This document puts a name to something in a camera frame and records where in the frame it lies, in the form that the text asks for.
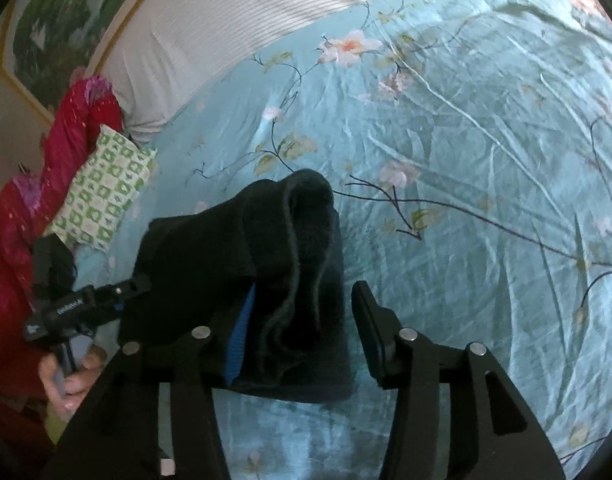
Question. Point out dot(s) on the red garment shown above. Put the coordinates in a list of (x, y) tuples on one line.
[(21, 220)]

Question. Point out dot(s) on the light blue floral bed sheet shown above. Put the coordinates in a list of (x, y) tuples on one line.
[(461, 185)]

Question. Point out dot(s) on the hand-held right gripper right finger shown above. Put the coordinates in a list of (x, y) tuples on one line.
[(368, 330)]

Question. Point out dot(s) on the green and white patterned pillow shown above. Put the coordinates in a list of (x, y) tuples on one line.
[(103, 190)]

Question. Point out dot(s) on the white striped duvet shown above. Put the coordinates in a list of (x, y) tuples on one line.
[(226, 35)]

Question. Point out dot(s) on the black pants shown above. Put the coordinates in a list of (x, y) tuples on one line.
[(286, 270)]

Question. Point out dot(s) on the framed green landscape painting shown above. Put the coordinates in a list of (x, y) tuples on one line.
[(71, 15)]

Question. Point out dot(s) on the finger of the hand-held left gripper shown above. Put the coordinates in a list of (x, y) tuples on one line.
[(123, 291)]

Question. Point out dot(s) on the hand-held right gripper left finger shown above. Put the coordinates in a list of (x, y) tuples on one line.
[(238, 342)]

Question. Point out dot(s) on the person's left hand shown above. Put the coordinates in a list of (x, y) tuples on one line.
[(73, 390)]

